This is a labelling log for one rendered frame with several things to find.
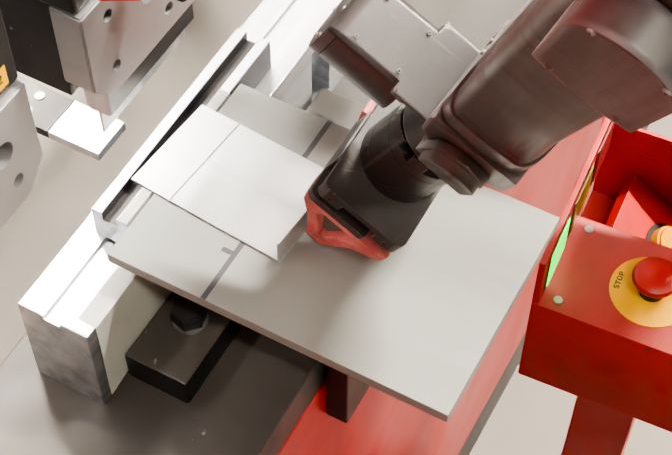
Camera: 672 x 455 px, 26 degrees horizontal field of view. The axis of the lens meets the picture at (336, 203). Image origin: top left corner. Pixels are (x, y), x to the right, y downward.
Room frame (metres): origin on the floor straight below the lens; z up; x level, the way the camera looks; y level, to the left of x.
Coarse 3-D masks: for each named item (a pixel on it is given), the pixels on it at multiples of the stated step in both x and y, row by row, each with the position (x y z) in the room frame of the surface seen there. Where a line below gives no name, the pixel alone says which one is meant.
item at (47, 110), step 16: (32, 96) 0.72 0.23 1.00; (48, 96) 0.72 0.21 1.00; (64, 96) 0.72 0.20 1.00; (32, 112) 0.70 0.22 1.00; (48, 112) 0.70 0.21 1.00; (64, 112) 0.70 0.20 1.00; (80, 112) 0.70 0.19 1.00; (96, 112) 0.70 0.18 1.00; (48, 128) 0.68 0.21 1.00; (64, 128) 0.68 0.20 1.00; (80, 128) 0.68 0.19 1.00; (96, 128) 0.68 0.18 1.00; (112, 128) 0.68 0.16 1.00; (64, 144) 0.68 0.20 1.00; (80, 144) 0.67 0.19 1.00; (96, 144) 0.67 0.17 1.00; (112, 144) 0.68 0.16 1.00
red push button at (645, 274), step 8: (640, 264) 0.70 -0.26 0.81; (648, 264) 0.70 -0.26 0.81; (656, 264) 0.70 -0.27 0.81; (664, 264) 0.70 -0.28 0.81; (632, 272) 0.69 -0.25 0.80; (640, 272) 0.69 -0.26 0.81; (648, 272) 0.69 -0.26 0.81; (656, 272) 0.69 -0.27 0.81; (664, 272) 0.69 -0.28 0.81; (640, 280) 0.68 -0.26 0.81; (648, 280) 0.68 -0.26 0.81; (656, 280) 0.68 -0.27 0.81; (664, 280) 0.68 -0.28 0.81; (640, 288) 0.68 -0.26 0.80; (648, 288) 0.68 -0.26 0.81; (656, 288) 0.67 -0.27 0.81; (664, 288) 0.67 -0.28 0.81; (648, 296) 0.67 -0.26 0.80; (656, 296) 0.67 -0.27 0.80; (664, 296) 0.67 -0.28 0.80
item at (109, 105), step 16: (192, 16) 0.70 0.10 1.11; (176, 32) 0.68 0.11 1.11; (160, 48) 0.67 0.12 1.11; (144, 64) 0.65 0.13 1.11; (160, 64) 0.68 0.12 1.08; (128, 80) 0.63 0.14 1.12; (144, 80) 0.66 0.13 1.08; (96, 96) 0.62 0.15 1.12; (112, 96) 0.62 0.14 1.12; (128, 96) 0.64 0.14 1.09; (112, 112) 0.62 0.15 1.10
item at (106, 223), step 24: (240, 48) 0.78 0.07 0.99; (264, 48) 0.77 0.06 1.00; (216, 72) 0.75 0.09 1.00; (240, 72) 0.74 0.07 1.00; (264, 72) 0.77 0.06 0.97; (192, 96) 0.72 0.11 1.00; (168, 120) 0.70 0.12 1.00; (144, 144) 0.67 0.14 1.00; (120, 192) 0.63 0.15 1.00; (96, 216) 0.61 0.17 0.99
